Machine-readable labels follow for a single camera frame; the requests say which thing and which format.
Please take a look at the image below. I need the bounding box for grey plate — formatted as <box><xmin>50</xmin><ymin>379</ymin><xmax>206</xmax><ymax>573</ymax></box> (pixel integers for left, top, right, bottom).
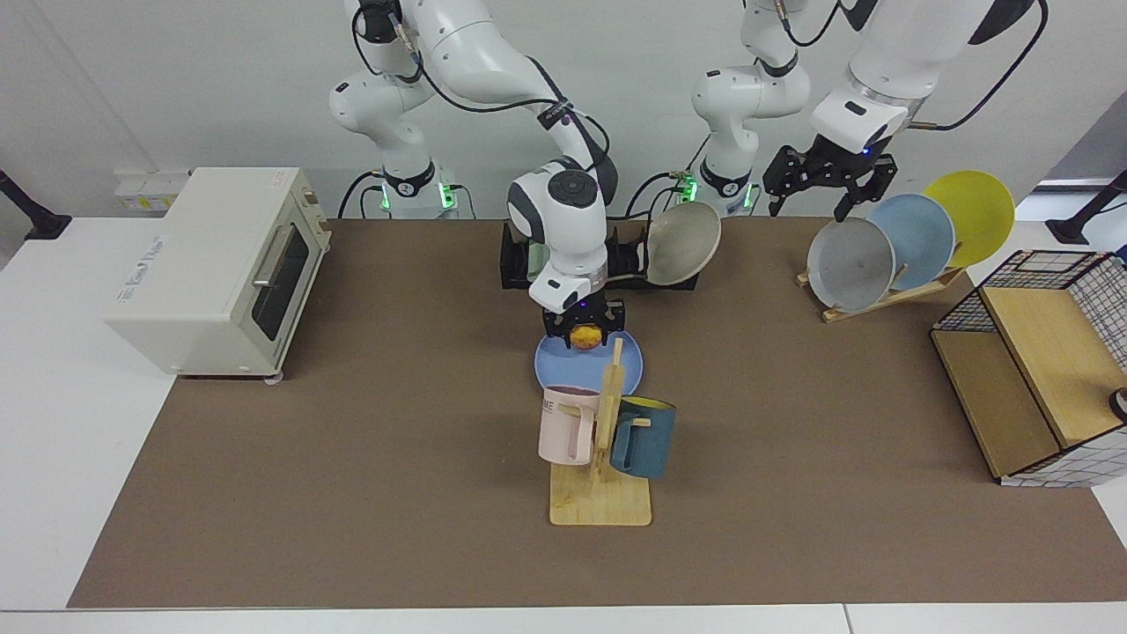
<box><xmin>806</xmin><ymin>216</ymin><xmax>897</xmax><ymax>314</ymax></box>

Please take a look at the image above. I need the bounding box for black dish rack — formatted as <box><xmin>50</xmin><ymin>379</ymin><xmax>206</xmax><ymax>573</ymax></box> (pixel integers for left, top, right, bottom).
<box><xmin>499</xmin><ymin>219</ymin><xmax>702</xmax><ymax>292</ymax></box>

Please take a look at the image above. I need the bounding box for light blue plate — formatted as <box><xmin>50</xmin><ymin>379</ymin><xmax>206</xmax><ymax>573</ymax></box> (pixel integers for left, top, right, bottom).
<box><xmin>866</xmin><ymin>192</ymin><xmax>957</xmax><ymax>291</ymax></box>

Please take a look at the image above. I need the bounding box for beige plate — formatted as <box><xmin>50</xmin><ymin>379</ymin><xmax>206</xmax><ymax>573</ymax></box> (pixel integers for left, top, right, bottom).
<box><xmin>645</xmin><ymin>201</ymin><xmax>723</xmax><ymax>287</ymax></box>

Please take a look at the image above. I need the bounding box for wooden plate rack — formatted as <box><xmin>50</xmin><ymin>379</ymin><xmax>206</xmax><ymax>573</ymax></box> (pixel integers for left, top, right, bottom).
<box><xmin>794</xmin><ymin>264</ymin><xmax>966</xmax><ymax>325</ymax></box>

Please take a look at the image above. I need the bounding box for yellow plate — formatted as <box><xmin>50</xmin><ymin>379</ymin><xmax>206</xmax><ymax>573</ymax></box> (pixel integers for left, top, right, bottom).
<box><xmin>922</xmin><ymin>169</ymin><xmax>1017</xmax><ymax>269</ymax></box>

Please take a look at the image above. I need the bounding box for pink mug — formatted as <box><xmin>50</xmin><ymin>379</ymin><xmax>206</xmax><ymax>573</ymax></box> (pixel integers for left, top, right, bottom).
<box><xmin>537</xmin><ymin>383</ymin><xmax>603</xmax><ymax>467</ymax></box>

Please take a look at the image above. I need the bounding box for dark blue mug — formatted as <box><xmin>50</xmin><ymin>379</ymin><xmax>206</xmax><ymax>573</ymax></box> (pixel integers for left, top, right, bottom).
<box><xmin>608</xmin><ymin>395</ymin><xmax>678</xmax><ymax>481</ymax></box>

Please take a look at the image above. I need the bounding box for wooden cup stand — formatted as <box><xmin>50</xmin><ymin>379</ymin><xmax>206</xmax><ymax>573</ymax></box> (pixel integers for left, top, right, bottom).
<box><xmin>549</xmin><ymin>337</ymin><xmax>654</xmax><ymax>528</ymax></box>

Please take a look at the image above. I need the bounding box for brown table cloth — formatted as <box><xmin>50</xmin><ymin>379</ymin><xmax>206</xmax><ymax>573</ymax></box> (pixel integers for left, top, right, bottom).
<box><xmin>67</xmin><ymin>217</ymin><xmax>1127</xmax><ymax>609</ymax></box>

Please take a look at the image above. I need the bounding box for pale toaster oven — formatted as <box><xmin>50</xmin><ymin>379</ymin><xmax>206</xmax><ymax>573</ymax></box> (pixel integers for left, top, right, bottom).
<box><xmin>102</xmin><ymin>166</ymin><xmax>334</xmax><ymax>385</ymax></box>

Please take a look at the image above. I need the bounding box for black base cable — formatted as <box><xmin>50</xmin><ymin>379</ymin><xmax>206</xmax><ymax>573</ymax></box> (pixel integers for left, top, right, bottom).
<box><xmin>338</xmin><ymin>171</ymin><xmax>385</xmax><ymax>220</ymax></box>
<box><xmin>624</xmin><ymin>171</ymin><xmax>681</xmax><ymax>220</ymax></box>

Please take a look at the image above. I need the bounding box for wire basket with wooden floor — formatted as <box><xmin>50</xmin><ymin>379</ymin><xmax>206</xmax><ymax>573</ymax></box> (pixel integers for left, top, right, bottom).
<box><xmin>929</xmin><ymin>248</ymin><xmax>1127</xmax><ymax>489</ymax></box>

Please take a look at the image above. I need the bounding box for white wall socket box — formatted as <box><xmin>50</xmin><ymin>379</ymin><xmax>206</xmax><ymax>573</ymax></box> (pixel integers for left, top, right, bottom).
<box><xmin>112</xmin><ymin>166</ymin><xmax>194</xmax><ymax>213</ymax></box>

